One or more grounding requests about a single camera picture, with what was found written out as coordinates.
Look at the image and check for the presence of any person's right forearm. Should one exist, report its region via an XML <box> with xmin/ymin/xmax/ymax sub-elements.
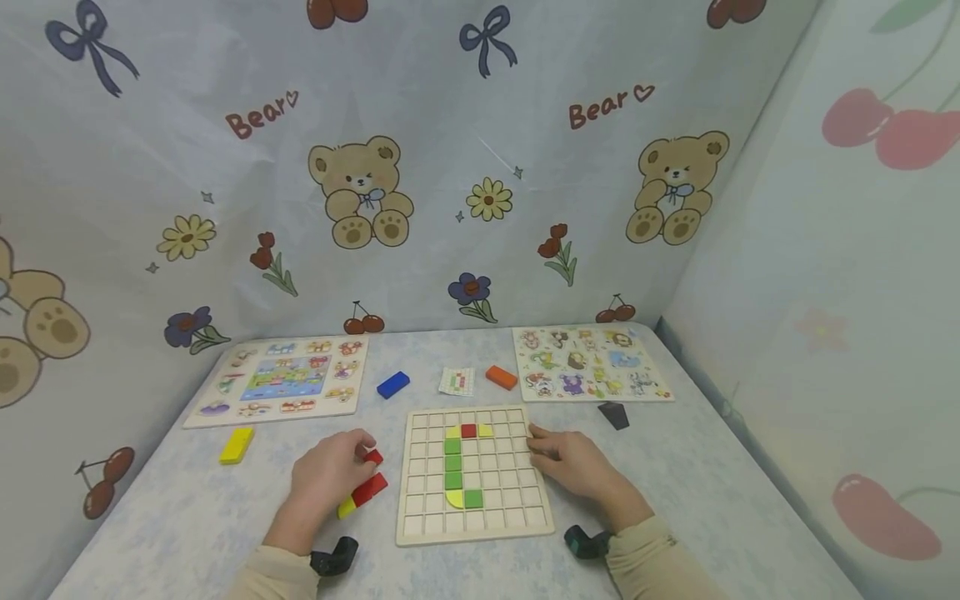
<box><xmin>604</xmin><ymin>505</ymin><xmax>715</xmax><ymax>600</ymax></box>

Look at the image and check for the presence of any small pattern card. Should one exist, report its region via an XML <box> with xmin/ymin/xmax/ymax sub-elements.
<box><xmin>438</xmin><ymin>367</ymin><xmax>477</xmax><ymax>397</ymax></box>

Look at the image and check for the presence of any yellow rectangular block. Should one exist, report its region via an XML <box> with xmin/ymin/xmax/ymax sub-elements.
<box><xmin>218</xmin><ymin>427</ymin><xmax>256</xmax><ymax>466</ymax></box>

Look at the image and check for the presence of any vehicle peg puzzle board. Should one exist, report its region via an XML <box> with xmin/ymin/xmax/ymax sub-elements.
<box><xmin>182</xmin><ymin>335</ymin><xmax>370</xmax><ymax>430</ymax></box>

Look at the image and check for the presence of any long red block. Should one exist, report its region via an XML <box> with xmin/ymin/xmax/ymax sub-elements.
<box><xmin>350</xmin><ymin>472</ymin><xmax>390</xmax><ymax>508</ymax></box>

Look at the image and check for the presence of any person's left hand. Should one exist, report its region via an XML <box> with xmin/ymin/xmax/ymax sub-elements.
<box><xmin>283</xmin><ymin>428</ymin><xmax>380</xmax><ymax>544</ymax></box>

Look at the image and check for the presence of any black wrist band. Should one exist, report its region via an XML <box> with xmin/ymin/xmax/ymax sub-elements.
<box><xmin>308</xmin><ymin>536</ymin><xmax>360</xmax><ymax>578</ymax></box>
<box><xmin>562</xmin><ymin>524</ymin><xmax>617</xmax><ymax>561</ymax></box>

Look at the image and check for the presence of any person's right hand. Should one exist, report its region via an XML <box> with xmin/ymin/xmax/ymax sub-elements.
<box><xmin>526</xmin><ymin>422</ymin><xmax>640</xmax><ymax>532</ymax></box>

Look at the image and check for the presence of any person's left forearm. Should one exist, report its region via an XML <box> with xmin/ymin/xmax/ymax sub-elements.
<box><xmin>223</xmin><ymin>523</ymin><xmax>325</xmax><ymax>600</ymax></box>

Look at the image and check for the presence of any wooden grid board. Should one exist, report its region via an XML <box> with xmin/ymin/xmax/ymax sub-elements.
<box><xmin>396</xmin><ymin>405</ymin><xmax>556</xmax><ymax>548</ymax></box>

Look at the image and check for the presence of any animal peg puzzle board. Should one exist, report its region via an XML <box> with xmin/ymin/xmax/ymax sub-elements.
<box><xmin>512</xmin><ymin>324</ymin><xmax>675</xmax><ymax>403</ymax></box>

